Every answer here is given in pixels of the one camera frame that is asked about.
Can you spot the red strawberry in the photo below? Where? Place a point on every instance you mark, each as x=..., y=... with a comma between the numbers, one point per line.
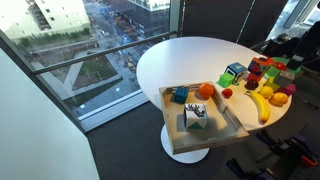
x=227, y=93

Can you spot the orange peach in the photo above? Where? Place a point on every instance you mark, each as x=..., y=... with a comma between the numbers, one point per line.
x=206, y=90

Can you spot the wooden tray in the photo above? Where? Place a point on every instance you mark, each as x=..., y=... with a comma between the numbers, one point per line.
x=223, y=126

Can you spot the blue plastic cube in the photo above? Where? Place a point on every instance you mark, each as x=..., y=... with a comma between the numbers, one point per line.
x=181, y=95

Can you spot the white round table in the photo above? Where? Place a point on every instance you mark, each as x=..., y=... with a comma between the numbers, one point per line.
x=196, y=60

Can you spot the green plastic cube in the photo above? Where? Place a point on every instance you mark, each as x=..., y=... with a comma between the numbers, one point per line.
x=225, y=80

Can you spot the dark purple plum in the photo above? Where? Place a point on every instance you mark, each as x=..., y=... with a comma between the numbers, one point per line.
x=252, y=85

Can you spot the red and blue fabric cube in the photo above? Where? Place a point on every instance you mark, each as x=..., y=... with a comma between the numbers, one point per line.
x=258, y=67

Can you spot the yellow banana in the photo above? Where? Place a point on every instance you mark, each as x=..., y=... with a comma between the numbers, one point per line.
x=261, y=104

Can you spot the yellow lemon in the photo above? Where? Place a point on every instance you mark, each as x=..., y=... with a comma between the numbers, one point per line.
x=266, y=92

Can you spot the yellow block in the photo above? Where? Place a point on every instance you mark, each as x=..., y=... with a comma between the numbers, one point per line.
x=270, y=82

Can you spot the green block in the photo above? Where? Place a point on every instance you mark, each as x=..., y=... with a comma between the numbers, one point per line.
x=272, y=71

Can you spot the yellow orange fruit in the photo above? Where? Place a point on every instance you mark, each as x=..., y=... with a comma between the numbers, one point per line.
x=278, y=99

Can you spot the red tomato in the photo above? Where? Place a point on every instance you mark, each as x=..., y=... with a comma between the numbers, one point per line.
x=279, y=66

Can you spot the grey cube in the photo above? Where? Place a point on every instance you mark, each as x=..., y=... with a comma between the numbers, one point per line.
x=284, y=78

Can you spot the window handrail bar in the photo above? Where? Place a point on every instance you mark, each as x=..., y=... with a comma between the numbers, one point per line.
x=100, y=53

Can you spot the green plate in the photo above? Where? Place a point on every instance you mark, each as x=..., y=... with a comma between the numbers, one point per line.
x=285, y=61

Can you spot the magenta block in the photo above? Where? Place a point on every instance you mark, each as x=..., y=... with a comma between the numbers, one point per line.
x=289, y=90

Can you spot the blue and orange clamp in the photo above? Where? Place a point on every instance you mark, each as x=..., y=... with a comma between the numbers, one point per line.
x=295, y=143

